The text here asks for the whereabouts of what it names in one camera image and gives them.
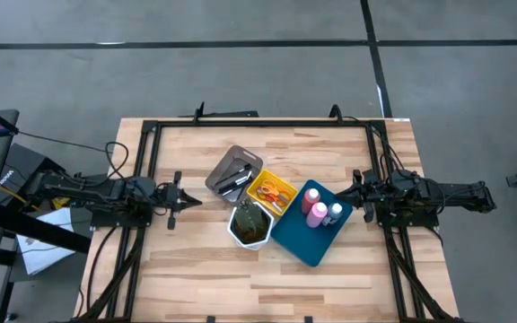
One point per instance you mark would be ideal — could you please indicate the black equipment case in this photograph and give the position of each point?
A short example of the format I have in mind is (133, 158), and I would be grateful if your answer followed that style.
(20, 163)

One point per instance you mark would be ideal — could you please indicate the grey translucent plastic basket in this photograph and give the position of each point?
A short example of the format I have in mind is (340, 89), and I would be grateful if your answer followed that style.
(227, 157)

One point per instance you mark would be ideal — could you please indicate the black foam brush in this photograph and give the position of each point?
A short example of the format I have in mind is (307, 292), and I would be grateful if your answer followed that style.
(236, 175)

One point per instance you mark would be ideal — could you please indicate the black stand beam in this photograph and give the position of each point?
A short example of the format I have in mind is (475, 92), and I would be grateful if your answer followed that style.
(38, 229)

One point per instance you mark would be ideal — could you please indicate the white paper sheet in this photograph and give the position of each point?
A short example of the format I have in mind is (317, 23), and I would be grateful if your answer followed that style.
(43, 258)

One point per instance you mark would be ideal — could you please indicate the orange scissors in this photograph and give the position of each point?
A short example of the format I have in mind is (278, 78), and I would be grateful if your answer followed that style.
(278, 203)
(269, 188)

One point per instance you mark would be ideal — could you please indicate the teal tray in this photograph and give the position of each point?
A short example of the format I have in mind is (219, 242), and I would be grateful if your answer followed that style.
(303, 242)

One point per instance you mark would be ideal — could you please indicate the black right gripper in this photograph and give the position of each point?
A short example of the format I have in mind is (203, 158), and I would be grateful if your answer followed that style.
(368, 195)

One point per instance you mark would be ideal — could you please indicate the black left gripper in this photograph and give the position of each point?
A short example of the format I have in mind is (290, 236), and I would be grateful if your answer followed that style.
(174, 199)

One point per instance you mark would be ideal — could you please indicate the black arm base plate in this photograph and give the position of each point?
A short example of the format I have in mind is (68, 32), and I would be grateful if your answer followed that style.
(420, 220)
(106, 220)

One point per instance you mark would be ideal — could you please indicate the black table clamp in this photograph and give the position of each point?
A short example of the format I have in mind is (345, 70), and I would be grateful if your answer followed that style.
(200, 112)
(337, 114)
(211, 320)
(308, 320)

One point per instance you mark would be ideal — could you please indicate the black aluminium table frame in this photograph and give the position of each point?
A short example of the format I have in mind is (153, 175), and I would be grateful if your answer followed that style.
(263, 123)

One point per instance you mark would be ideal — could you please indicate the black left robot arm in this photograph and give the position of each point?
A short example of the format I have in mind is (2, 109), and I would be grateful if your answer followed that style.
(97, 190)

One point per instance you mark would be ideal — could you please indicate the white hexagonal plant pot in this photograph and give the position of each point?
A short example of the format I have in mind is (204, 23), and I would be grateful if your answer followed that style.
(251, 246)

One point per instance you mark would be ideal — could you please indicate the black paintbrush silver ferrule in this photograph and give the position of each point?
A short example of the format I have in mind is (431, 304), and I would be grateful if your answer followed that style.
(239, 188)
(240, 183)

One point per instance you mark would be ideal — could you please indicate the green cactus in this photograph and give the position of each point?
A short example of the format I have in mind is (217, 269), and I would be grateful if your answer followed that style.
(249, 220)

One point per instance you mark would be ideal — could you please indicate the yellow plastic basket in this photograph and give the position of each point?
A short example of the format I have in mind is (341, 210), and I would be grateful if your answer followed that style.
(254, 197)

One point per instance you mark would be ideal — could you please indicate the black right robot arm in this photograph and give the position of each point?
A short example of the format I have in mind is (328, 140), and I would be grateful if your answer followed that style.
(442, 195)

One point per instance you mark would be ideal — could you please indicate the red scissors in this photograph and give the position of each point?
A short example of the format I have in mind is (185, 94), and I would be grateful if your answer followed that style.
(263, 195)

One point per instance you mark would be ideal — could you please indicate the dark pink paint bottle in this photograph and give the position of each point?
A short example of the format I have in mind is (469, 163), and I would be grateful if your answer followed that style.
(311, 199)

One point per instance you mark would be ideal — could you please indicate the light pink paint bottle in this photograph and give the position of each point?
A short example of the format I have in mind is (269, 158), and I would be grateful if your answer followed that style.
(316, 215)

